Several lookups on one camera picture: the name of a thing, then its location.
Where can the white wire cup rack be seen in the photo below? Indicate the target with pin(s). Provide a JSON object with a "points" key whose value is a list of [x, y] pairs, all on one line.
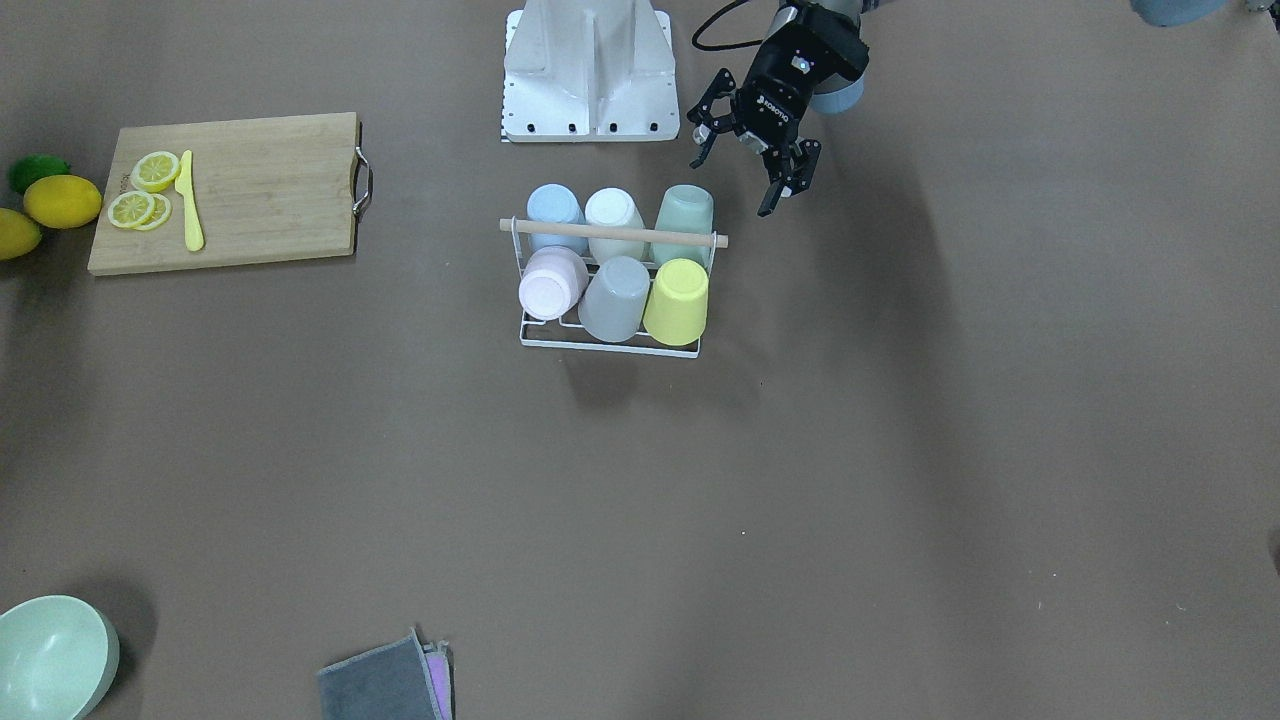
{"points": [[566, 333]]}

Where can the grey plastic cup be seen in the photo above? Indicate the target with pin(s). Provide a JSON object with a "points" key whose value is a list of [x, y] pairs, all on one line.
{"points": [[613, 306]]}

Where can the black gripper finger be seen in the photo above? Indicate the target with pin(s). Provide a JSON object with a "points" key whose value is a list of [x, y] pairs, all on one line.
{"points": [[716, 113], [790, 170]]}

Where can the green plastic cup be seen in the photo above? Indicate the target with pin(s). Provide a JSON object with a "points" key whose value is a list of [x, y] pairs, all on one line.
{"points": [[685, 208]]}

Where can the grey folded cloth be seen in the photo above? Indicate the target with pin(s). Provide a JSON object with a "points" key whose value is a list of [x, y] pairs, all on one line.
{"points": [[407, 679]]}

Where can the light blue plastic cup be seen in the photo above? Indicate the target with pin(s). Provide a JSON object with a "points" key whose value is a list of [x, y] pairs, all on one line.
{"points": [[555, 203]]}

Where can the green lime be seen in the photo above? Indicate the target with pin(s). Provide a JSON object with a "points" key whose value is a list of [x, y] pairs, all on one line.
{"points": [[34, 167]]}

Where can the mint green bowl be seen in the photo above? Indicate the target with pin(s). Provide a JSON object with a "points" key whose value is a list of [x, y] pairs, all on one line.
{"points": [[59, 656]]}

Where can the white plastic cup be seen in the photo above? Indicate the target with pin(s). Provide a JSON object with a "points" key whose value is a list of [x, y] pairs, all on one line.
{"points": [[614, 208]]}

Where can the lemon slice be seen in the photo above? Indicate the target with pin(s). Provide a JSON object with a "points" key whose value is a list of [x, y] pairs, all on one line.
{"points": [[155, 172], [131, 209], [161, 212]]}

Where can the yellow plastic knife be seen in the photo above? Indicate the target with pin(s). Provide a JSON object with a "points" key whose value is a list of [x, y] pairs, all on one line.
{"points": [[194, 237]]}

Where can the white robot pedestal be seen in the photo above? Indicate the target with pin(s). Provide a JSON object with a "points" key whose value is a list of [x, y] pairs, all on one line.
{"points": [[589, 72]]}

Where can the yellow plastic cup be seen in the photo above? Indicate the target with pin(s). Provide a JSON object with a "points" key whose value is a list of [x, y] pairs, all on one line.
{"points": [[677, 310]]}

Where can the pink plastic cup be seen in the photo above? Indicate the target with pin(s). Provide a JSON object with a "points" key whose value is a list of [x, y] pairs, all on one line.
{"points": [[552, 283]]}

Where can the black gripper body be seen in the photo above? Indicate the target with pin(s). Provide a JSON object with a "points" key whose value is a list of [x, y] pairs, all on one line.
{"points": [[777, 96]]}

